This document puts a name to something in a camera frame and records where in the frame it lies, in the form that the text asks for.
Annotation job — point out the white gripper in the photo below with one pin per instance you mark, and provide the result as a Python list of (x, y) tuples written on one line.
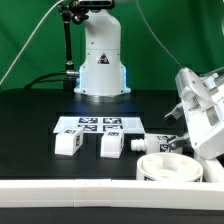
[(203, 107)]

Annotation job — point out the white round stool seat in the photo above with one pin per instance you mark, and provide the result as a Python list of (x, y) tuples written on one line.
[(168, 167)]

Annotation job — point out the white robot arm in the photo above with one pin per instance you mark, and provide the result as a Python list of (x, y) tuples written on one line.
[(102, 75)]

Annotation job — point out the white marker sheet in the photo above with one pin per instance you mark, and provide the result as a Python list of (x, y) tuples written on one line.
[(130, 125)]

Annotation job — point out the white L-shaped fence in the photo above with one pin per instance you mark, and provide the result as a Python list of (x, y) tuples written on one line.
[(207, 195)]

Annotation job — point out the black camera stand pole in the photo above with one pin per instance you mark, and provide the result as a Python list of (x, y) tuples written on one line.
[(68, 40)]

